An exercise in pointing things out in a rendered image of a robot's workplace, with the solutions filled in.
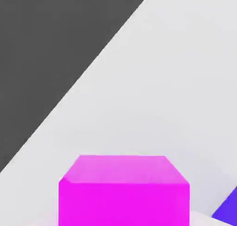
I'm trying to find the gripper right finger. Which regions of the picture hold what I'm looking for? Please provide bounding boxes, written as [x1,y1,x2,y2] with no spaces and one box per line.
[189,210,234,226]

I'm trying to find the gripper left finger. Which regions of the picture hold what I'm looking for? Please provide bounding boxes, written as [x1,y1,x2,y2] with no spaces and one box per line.
[31,217,59,226]

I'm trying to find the small magenta cube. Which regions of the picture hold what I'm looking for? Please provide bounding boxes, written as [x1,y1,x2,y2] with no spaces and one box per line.
[58,154,191,226]

